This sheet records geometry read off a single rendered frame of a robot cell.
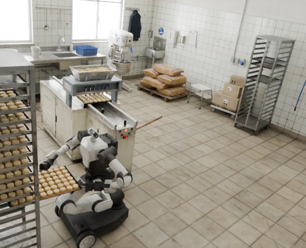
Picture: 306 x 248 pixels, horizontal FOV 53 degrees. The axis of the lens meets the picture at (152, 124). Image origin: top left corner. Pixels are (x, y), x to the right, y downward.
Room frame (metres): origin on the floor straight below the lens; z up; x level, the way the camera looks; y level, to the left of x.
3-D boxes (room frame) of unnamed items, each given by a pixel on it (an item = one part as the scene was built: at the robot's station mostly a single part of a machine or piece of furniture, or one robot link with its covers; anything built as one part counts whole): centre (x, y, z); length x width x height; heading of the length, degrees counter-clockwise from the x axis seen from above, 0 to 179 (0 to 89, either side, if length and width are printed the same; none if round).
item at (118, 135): (3.26, 0.31, 0.77); 0.24 x 0.04 x 0.14; 129
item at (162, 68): (7.33, -0.18, 0.62); 0.72 x 0.42 x 0.17; 53
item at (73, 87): (3.93, 0.86, 1.01); 0.72 x 0.33 x 0.34; 129
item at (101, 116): (3.93, 1.05, 0.87); 2.01 x 0.03 x 0.07; 39
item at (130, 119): (4.11, 0.82, 0.87); 2.01 x 0.03 x 0.07; 39
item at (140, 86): (7.34, -0.13, 0.06); 1.20 x 0.80 x 0.11; 49
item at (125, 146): (3.54, 0.54, 0.45); 0.70 x 0.34 x 0.90; 39
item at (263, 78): (5.81, -2.00, 1.05); 0.60 x 0.40 x 0.01; 139
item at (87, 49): (6.76, 1.66, 0.95); 0.40 x 0.30 x 0.14; 139
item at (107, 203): (2.57, 0.44, 0.28); 0.21 x 0.20 x 0.13; 130
